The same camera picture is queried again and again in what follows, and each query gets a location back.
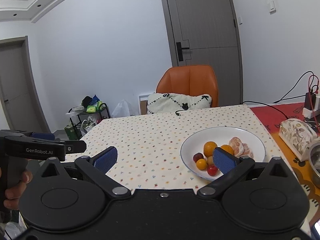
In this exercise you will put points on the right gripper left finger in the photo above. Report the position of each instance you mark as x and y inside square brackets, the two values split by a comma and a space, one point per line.
[58, 200]

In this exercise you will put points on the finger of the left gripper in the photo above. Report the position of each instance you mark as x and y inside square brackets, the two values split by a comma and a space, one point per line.
[44, 136]

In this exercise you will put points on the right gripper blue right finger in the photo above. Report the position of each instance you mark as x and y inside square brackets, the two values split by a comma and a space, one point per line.
[260, 197]

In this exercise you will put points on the peeled pomelo segment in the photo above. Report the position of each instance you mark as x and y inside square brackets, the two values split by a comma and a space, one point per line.
[239, 148]

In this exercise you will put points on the small yellow citrus front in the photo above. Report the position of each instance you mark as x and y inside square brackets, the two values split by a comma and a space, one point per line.
[227, 148]

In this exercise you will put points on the small yellow citrus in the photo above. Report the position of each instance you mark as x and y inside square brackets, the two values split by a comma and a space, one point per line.
[201, 164]
[227, 148]

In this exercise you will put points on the brown longan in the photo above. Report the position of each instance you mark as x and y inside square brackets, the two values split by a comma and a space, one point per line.
[210, 160]

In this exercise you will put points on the large orange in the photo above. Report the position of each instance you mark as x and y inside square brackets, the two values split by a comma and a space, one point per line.
[209, 148]

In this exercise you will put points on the red hawthorn fruit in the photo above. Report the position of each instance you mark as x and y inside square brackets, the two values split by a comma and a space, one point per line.
[197, 157]

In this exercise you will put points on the person left hand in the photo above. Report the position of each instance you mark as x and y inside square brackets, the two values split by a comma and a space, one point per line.
[10, 197]

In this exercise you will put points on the green bag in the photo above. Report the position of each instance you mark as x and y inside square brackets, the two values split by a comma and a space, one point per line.
[72, 132]

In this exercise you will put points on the black metal shelf rack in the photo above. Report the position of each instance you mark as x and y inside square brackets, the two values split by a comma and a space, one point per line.
[82, 120]

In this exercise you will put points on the white plastic bag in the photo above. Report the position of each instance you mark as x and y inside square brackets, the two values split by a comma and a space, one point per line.
[88, 124]

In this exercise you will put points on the grey door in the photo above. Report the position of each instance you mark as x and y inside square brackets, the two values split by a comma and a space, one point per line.
[19, 98]
[210, 29]

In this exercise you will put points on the red cherry in bowl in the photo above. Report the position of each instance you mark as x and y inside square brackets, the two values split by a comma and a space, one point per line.
[212, 170]

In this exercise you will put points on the metal tin can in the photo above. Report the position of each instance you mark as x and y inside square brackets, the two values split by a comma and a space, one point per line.
[314, 156]

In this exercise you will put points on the clear plastic bag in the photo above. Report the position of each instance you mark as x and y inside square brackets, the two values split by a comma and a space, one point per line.
[123, 109]

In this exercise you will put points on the red table mat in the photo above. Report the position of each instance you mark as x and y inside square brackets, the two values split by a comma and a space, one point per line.
[272, 118]

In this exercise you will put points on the white charger block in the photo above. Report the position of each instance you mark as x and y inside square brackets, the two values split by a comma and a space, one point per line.
[309, 114]

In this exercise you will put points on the black power adapter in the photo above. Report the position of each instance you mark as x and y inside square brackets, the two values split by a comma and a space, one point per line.
[310, 99]

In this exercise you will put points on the floral dotted tablecloth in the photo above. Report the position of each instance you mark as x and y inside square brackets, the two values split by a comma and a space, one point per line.
[149, 145]

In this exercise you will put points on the framed cork board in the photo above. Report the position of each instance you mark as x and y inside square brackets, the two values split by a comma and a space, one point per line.
[143, 104]

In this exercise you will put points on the white black pattern cushion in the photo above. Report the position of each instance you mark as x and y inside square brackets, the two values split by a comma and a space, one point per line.
[171, 102]

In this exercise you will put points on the orange leather chair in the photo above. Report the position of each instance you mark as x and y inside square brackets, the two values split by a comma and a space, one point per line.
[191, 80]

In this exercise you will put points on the black door handle lock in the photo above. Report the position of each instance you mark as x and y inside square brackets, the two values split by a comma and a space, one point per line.
[180, 50]

